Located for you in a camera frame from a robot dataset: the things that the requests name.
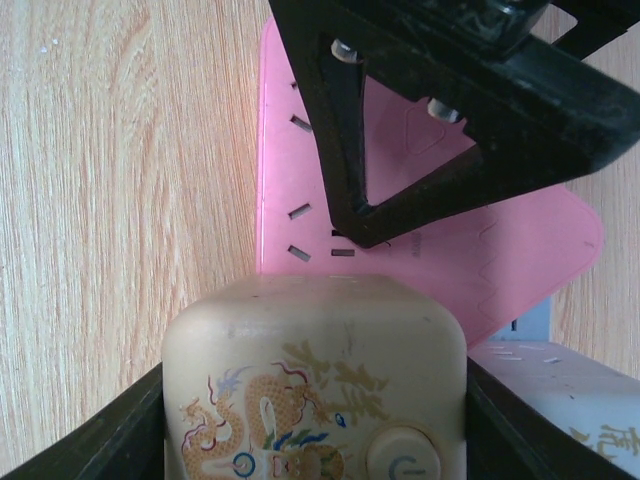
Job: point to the white cube plug red pattern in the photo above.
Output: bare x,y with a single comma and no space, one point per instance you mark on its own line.
596,405

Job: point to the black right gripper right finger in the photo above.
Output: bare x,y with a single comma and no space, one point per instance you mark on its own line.
508,439

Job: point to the pink triangular power strip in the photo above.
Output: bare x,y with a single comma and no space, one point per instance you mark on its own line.
487,266

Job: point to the light blue power strip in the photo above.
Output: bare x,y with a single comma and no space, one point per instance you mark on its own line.
534,325

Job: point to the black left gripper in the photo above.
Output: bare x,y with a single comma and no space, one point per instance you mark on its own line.
537,113

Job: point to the beige dragon cube plug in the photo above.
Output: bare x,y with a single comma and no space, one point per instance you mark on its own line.
319,377

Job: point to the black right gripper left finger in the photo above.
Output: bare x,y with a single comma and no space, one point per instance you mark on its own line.
124,440

